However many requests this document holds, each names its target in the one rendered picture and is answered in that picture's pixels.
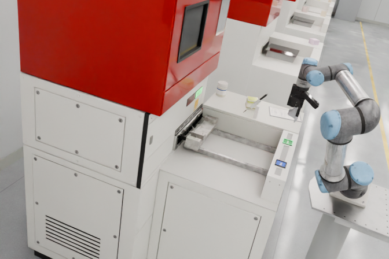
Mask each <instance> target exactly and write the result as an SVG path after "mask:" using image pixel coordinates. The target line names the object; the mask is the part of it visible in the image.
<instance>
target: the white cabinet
mask: <svg viewBox="0 0 389 259"><path fill-rule="evenodd" d="M275 215H276V212H274V211H272V210H269V209H266V208H263V207H261V206H258V205H255V204H252V203H250V202H247V201H244V200H242V199H239V198H236V197H233V196H231V195H228V194H225V193H222V192H220V191H217V190H214V189H211V188H209V187H206V186H203V185H201V184H198V183H195V182H192V181H190V180H186V179H184V178H181V177H179V176H175V175H173V174H170V173H167V172H165V171H161V170H159V177H158V182H157V190H156V198H155V205H154V210H153V217H152V225H151V233H150V238H149V246H148V253H147V258H146V259H261V258H262V255H263V252H264V249H265V246H266V242H267V239H268V237H269V233H270V230H271V227H272V225H273V221H274V217H275Z"/></svg>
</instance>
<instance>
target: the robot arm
mask: <svg viewBox="0 0 389 259"><path fill-rule="evenodd" d="M317 63H318V61H317V60H316V59H313V58H309V57H306V58H304V59H303V62H302V65H301V67H300V71H299V75H298V79H297V81H296V84H293V86H292V90H291V93H290V95H289V98H288V102H287V105H288V106H290V107H294V108H293V109H290V110H289V111H288V115H289V116H291V117H292V118H294V122H296V121H297V120H298V116H299V113H300V110H301V108H302V106H303V103H304V100H306V101H307V102H308V103H309V104H310V105H311V106H312V107H313V108H314V109H316V108H318V107H319V105H320V104H319V103H318V102H317V101H316V100H315V99H314V98H313V97H312V96H311V95H310V94H309V93H308V92H307V91H308V90H309V88H310V86H311V85H312V86H319V85H321V84H322V83H323V82H327V81H331V80H336V82H337V83H338V85H339V86H340V88H341V89H342V91H343V92H344V94H345V95H346V97H347V98H348V100H349V101H350V102H351V104H352V105H353V107H352V108H345V109H338V110H331V111H328V112H325V113H323V114H322V116H321V120H320V125H321V126H320V130H321V134H322V136H323V138H324V139H326V140H327V142H326V151H325V159H324V163H323V164H322V165H321V167H320V170H319V169H318V170H316V171H315V178H316V181H317V184H318V188H319V189H320V191H321V192H322V193H331V192H335V191H340V193H341V194H342V195H344V196H345V197H347V198H350V199H358V198H361V197H362V196H363V195H364V194H365V193H366V192H367V190H368V185H369V184H371V182H372V181H373V178H374V171H373V169H372V167H371V166H370V165H369V164H367V163H366V162H363V161H356V162H354V163H352V164H351V165H346V166H343V165H344V159H345V156H346V150H347V145H348V144H349V143H350V142H351V141H352V139H353V136H354V135H360V134H367V133H368V132H371V131H372V130H374V129H375V128H376V127H377V125H378V123H379V121H380V117H381V111H380V108H379V105H378V104H377V102H376V101H375V100H374V99H372V98H369V96H368V95H367V94H366V92H365V91H364V90H363V88H362V87H361V86H360V85H359V83H358V82H357V81H356V79H355V78H354V77H353V68H352V65H351V64H350V63H341V64H336V65H330V66H323V67H319V68H317Z"/></svg>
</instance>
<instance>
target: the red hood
mask: <svg viewBox="0 0 389 259"><path fill-rule="evenodd" d="M229 5H230V0H17V9H18V22H19V47H20V71H21V72H24V73H27V74H30V75H34V76H37V77H40V78H43V79H46V80H49V81H51V82H55V83H58V84H62V85H64V86H67V87H70V88H74V89H77V90H80V91H83V92H86V93H89V94H92V95H95V96H98V97H101V98H105V99H108V100H110V101H114V102H117V103H121V104H123V105H126V106H129V107H132V108H135V109H139V110H142V111H145V112H148V113H151V114H154V115H156V116H159V117H160V116H161V115H162V114H164V113H165V112H166V111H167V110H169V108H170V107H172V106H173V105H174V104H176V103H177V102H178V101H179V100H180V99H181V98H182V97H184V96H185V95H186V94H187V93H188V92H189V91H191V90H192V89H193V88H194V87H196V86H197V85H198V84H199V83H200V82H201V81H203V80H204V79H205V78H206V77H207V76H208V75H210V74H211V73H212V72H213V71H214V70H216V69H217V67H218V61H219V56H220V50H221V46H222V41H223V35H224V31H225V26H226V20H227V15H228V11H229Z"/></svg>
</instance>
